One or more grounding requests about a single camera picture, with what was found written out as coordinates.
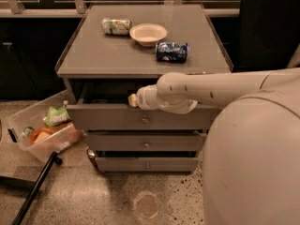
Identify black office chair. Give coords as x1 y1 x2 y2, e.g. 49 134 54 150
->
232 0 300 72

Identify green crushed soda can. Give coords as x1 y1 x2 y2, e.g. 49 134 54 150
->
101 18 132 36

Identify orange bowl in bin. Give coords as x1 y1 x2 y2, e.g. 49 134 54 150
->
29 127 53 144

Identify round floor drain cover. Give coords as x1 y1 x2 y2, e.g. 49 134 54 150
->
133 191 160 219

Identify grey top drawer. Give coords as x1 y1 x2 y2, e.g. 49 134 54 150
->
67 103 219 130

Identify green snack bag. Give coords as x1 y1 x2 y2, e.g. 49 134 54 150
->
43 106 70 127

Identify beige paper bowl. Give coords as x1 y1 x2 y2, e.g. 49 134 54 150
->
129 23 168 47

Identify clear plastic storage bin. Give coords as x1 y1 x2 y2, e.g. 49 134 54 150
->
7 90 83 162

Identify grey bottom drawer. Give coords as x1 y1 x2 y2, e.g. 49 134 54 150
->
95 157 199 173

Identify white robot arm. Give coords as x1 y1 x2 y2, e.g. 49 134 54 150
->
128 67 300 225

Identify blue crushed soda can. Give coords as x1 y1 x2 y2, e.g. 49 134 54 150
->
156 42 188 63

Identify grey drawer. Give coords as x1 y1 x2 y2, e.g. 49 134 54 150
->
95 157 199 173
67 103 219 130
86 131 206 152

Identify grey middle drawer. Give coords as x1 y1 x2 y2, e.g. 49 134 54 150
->
86 131 206 152

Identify black chair leg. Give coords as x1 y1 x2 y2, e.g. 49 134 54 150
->
0 152 63 225

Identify grey drawer cabinet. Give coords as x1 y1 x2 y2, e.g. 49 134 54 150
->
56 5 231 158

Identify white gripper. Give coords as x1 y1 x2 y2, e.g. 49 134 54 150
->
127 85 198 114

